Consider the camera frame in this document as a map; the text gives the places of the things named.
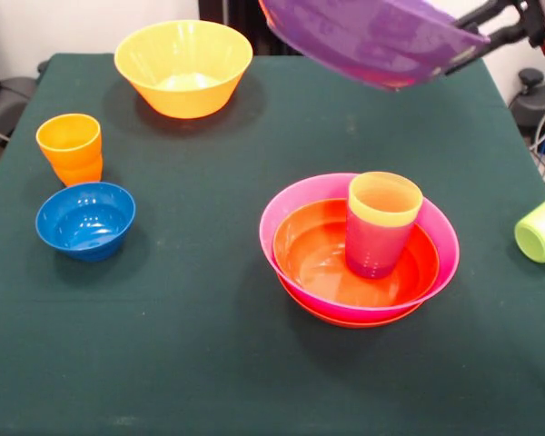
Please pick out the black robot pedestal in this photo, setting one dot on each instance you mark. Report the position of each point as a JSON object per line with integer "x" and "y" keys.
{"x": 236, "y": 18}

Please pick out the orange plastic cup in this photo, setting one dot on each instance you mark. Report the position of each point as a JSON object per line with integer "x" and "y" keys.
{"x": 79, "y": 175}
{"x": 68, "y": 136}

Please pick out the large orange plastic bowl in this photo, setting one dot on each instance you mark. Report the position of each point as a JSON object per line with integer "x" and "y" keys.
{"x": 184, "y": 63}

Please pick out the purple plastic bowl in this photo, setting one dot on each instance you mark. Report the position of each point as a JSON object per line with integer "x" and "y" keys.
{"x": 368, "y": 36}

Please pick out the small blue plastic bowl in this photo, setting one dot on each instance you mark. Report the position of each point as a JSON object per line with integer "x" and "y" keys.
{"x": 84, "y": 222}

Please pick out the purple plastic cup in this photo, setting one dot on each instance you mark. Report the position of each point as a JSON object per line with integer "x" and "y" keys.
{"x": 374, "y": 254}

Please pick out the red plastic bowl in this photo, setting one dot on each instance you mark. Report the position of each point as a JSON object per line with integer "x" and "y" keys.
{"x": 309, "y": 259}
{"x": 345, "y": 321}

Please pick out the large pink plastic bowl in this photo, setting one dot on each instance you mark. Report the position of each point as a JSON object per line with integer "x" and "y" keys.
{"x": 445, "y": 236}

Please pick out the dark green table cloth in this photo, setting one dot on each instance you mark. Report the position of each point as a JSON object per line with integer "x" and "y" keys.
{"x": 163, "y": 340}

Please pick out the yellow plastic cup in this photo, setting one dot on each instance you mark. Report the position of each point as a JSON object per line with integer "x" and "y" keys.
{"x": 383, "y": 200}

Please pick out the lime green plastic cup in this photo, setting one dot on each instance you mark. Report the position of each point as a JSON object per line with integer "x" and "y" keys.
{"x": 540, "y": 236}

